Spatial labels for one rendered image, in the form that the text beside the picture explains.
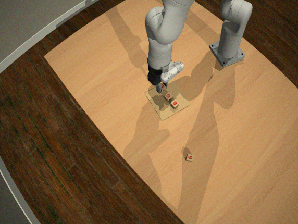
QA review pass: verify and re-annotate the tan square mat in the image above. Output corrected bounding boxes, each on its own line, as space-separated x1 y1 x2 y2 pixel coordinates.
145 79 190 121

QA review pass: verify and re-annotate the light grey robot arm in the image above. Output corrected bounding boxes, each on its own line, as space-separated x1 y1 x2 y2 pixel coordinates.
145 0 253 61

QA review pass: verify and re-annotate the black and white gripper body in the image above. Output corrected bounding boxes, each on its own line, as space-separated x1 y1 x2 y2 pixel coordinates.
147 53 184 86

